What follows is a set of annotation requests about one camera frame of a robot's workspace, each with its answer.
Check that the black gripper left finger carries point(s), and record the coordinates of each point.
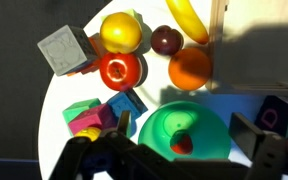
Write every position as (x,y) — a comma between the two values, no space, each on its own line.
(124,123)

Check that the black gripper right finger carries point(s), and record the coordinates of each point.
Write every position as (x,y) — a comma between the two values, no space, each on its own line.
(245,134)

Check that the red toy strawberry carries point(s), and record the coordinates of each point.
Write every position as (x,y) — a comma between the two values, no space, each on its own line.
(181,143)

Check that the yellow toy lemon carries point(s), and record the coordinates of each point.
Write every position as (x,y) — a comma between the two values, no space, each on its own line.
(91,132)

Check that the red toy apple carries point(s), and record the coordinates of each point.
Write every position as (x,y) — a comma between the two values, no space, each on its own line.
(120,72)

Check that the green plastic bowl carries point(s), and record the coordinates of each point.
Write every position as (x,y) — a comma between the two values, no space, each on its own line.
(208,132)

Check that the orange toy orange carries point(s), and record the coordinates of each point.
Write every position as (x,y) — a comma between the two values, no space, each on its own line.
(189,69)

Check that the yellow toy apple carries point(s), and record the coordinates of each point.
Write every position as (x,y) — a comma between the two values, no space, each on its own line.
(120,33)

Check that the dark purple toy plum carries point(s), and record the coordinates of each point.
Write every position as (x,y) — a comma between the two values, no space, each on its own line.
(166,41)

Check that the yellow toy banana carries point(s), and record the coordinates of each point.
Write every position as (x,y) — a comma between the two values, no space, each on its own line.
(188,20)

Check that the magenta soft block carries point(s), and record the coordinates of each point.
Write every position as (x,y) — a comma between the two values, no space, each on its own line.
(100,117)

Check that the black patterned cube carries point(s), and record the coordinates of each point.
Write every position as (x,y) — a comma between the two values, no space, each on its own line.
(273,115)

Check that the teal green soft block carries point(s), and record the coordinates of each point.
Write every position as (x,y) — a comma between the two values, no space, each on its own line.
(78,107)

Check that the orange soft block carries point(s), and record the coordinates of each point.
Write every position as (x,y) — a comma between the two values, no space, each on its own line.
(94,64)

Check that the wooden box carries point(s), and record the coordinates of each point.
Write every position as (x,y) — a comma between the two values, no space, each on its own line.
(249,47)

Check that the grey soft block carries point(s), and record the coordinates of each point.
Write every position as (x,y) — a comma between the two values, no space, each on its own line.
(66,49)

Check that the light green soft block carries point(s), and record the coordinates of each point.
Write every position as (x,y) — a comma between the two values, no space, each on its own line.
(133,14)

